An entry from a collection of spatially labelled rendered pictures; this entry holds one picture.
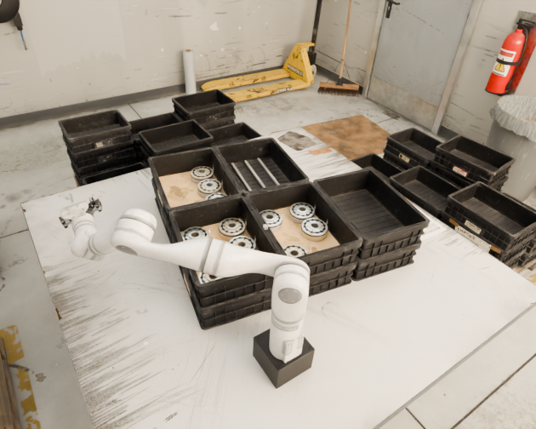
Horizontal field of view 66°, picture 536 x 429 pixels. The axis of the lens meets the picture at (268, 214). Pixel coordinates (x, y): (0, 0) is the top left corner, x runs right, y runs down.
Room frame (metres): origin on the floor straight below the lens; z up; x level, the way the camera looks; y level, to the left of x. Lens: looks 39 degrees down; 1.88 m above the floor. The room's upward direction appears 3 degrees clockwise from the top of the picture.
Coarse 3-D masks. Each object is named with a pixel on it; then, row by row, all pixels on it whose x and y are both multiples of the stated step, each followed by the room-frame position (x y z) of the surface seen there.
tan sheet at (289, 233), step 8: (288, 208) 1.36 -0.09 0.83; (288, 216) 1.30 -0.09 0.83; (288, 224) 1.26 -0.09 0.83; (296, 224) 1.26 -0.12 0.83; (280, 232) 1.20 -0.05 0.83; (288, 232) 1.20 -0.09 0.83; (296, 232) 1.21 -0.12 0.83; (328, 232) 1.22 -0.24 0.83; (280, 240) 1.16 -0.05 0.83; (288, 240) 1.16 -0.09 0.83; (296, 240) 1.16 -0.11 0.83; (304, 240) 1.16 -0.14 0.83; (328, 240) 1.17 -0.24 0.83; (312, 248) 1.12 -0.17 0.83; (320, 248) 1.13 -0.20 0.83
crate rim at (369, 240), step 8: (328, 176) 1.47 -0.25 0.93; (336, 176) 1.47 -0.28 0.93; (376, 176) 1.50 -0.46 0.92; (336, 208) 1.25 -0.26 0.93; (416, 208) 1.28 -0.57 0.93; (344, 216) 1.20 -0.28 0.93; (424, 216) 1.23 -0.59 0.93; (352, 224) 1.16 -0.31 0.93; (416, 224) 1.18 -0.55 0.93; (424, 224) 1.18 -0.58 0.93; (360, 232) 1.11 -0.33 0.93; (384, 232) 1.12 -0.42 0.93; (392, 232) 1.12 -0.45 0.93; (400, 232) 1.14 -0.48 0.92; (408, 232) 1.15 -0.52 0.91; (368, 240) 1.08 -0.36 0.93; (376, 240) 1.09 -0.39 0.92
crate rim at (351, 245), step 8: (296, 184) 1.39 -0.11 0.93; (304, 184) 1.40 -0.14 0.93; (312, 184) 1.40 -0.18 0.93; (256, 192) 1.32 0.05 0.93; (264, 192) 1.32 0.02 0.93; (320, 192) 1.34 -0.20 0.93; (248, 200) 1.26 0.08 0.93; (328, 200) 1.30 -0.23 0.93; (256, 208) 1.22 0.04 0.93; (264, 224) 1.13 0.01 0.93; (272, 232) 1.08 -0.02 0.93; (352, 232) 1.11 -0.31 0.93; (360, 240) 1.07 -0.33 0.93; (280, 248) 1.01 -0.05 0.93; (328, 248) 1.02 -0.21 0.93; (336, 248) 1.02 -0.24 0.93; (344, 248) 1.03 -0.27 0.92; (352, 248) 1.05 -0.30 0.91; (304, 256) 0.97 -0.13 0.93; (312, 256) 0.98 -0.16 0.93; (320, 256) 0.99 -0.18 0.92
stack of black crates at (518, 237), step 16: (464, 192) 1.93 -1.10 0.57; (480, 192) 1.99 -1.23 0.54; (496, 192) 1.93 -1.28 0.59; (448, 208) 1.84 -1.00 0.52; (464, 208) 1.77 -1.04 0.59; (480, 208) 1.91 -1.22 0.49; (496, 208) 1.90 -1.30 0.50; (512, 208) 1.84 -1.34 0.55; (448, 224) 1.81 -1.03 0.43; (464, 224) 1.74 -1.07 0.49; (480, 224) 1.69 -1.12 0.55; (496, 224) 1.77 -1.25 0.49; (512, 224) 1.77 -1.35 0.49; (528, 224) 1.75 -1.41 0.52; (496, 240) 1.60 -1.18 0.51; (512, 240) 1.56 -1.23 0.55; (528, 240) 1.67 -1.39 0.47; (496, 256) 1.57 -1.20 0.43; (512, 256) 1.63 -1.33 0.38
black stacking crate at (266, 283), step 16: (208, 208) 1.22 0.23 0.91; (224, 208) 1.25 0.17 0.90; (240, 208) 1.28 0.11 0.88; (192, 224) 1.20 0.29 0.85; (208, 224) 1.22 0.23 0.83; (256, 224) 1.14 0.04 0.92; (176, 240) 1.13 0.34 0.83; (256, 240) 1.14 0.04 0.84; (192, 288) 0.90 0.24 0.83; (224, 288) 0.86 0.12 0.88; (240, 288) 0.88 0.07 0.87; (256, 288) 0.91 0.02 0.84; (208, 304) 0.84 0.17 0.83
